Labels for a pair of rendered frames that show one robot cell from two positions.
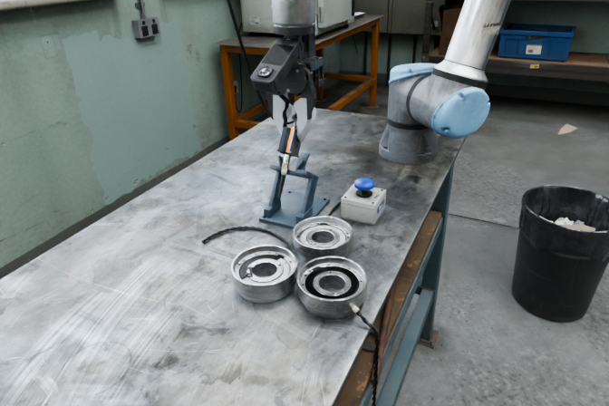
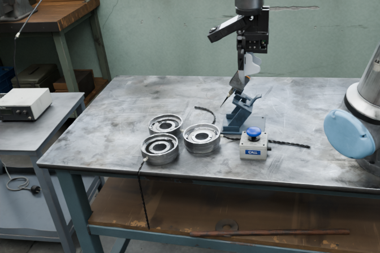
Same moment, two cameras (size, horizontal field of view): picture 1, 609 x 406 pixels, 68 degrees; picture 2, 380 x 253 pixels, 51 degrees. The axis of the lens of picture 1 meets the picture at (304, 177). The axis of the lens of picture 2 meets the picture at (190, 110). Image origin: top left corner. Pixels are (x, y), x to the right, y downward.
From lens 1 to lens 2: 1.07 m
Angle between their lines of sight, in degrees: 69
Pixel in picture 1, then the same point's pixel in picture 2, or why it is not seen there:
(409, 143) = not seen: hidden behind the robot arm
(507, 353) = not seen: outside the picture
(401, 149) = not seen: hidden behind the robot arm
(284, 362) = (116, 151)
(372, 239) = (222, 160)
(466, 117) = (340, 137)
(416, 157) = (362, 161)
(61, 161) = (349, 52)
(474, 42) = (367, 72)
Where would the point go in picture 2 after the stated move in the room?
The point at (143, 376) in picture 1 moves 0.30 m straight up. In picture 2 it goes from (107, 122) to (86, 35)
